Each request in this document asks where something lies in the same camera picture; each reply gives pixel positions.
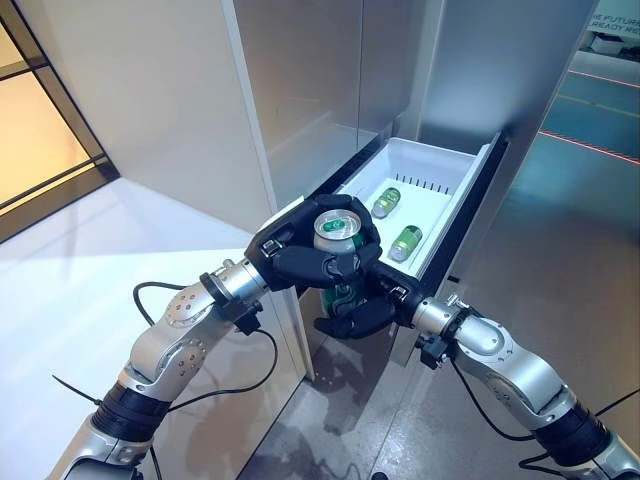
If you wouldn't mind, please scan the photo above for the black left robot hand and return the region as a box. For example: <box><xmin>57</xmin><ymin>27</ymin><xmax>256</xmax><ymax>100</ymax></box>
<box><xmin>244</xmin><ymin>193</ymin><xmax>385</xmax><ymax>292</ymax></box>

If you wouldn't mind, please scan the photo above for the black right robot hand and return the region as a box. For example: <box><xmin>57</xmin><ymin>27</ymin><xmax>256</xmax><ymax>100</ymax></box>
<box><xmin>313</xmin><ymin>261</ymin><xmax>427</xmax><ymax>342</ymax></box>

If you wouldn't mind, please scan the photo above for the green drink can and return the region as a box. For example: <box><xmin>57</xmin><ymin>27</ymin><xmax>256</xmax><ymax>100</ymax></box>
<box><xmin>370</xmin><ymin>186</ymin><xmax>403</xmax><ymax>220</ymax></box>
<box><xmin>389</xmin><ymin>224</ymin><xmax>424</xmax><ymax>263</ymax></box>
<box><xmin>312</xmin><ymin>209</ymin><xmax>372</xmax><ymax>321</ymax></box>

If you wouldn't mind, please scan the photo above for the white tall side panel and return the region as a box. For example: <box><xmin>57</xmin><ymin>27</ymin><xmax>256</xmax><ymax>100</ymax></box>
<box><xmin>39</xmin><ymin>0</ymin><xmax>317</xmax><ymax>382</ymax></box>

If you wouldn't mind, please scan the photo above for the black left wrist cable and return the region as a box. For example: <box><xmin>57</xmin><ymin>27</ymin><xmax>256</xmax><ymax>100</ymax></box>
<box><xmin>132</xmin><ymin>281</ymin><xmax>280</xmax><ymax>480</ymax></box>

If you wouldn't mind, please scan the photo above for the fridge drawer with white bin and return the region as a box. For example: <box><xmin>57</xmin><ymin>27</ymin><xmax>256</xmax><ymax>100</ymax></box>
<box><xmin>268</xmin><ymin>127</ymin><xmax>512</xmax><ymax>367</ymax></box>

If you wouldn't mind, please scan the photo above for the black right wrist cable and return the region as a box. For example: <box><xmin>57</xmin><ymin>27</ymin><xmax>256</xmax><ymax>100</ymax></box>
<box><xmin>449</xmin><ymin>349</ymin><xmax>640</xmax><ymax>480</ymax></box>

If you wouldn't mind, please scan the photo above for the silver fridge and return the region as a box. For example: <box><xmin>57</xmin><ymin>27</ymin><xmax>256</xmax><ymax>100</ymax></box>
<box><xmin>233</xmin><ymin>0</ymin><xmax>602</xmax><ymax>369</ymax></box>

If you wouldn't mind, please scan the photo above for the white counter cabinet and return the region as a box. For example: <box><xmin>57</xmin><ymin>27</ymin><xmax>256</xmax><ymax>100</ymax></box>
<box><xmin>0</xmin><ymin>177</ymin><xmax>304</xmax><ymax>480</ymax></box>

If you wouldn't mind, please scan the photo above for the white wall sign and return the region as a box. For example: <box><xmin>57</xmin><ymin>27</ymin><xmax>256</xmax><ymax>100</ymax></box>
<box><xmin>582</xmin><ymin>10</ymin><xmax>640</xmax><ymax>52</ymax></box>

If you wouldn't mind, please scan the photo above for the black framed window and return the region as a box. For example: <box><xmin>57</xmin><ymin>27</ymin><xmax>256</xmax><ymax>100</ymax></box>
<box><xmin>0</xmin><ymin>0</ymin><xmax>122</xmax><ymax>217</ymax></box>

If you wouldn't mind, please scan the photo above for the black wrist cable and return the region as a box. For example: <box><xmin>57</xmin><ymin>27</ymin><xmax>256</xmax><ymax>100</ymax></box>
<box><xmin>132</xmin><ymin>281</ymin><xmax>280</xmax><ymax>480</ymax></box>
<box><xmin>449</xmin><ymin>349</ymin><xmax>640</xmax><ymax>480</ymax></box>

